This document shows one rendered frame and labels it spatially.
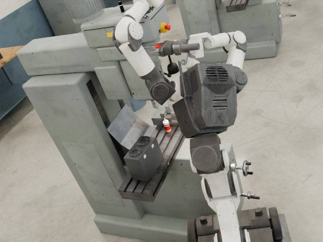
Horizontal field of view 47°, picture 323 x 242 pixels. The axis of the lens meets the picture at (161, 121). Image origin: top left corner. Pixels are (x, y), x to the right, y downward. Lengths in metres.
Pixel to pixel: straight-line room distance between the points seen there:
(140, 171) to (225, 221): 0.59
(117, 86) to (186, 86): 0.77
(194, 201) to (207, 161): 1.28
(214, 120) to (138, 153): 0.71
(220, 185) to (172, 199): 0.97
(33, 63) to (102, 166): 0.90
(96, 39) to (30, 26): 5.34
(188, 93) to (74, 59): 1.00
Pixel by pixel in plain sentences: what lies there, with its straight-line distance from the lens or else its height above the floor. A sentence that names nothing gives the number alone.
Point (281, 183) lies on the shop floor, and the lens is 3.46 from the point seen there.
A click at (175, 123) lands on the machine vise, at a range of 2.72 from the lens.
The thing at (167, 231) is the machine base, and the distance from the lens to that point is 3.06.
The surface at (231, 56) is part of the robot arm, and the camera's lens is 2.07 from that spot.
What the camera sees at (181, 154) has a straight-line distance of 2.58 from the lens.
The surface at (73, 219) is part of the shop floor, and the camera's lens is 3.85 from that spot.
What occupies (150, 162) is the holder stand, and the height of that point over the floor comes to 1.05.
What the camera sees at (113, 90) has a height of 1.42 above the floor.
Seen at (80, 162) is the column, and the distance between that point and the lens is 2.97.
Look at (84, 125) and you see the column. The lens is 2.65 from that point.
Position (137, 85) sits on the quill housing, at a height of 1.44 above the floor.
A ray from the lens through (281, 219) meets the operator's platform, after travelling 2.69.
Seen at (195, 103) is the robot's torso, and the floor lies 1.60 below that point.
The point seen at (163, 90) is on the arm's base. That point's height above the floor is 1.69.
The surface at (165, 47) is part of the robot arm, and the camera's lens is 2.02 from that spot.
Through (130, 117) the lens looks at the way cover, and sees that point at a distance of 2.86.
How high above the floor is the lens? 2.49
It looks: 33 degrees down
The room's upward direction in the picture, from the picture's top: 19 degrees counter-clockwise
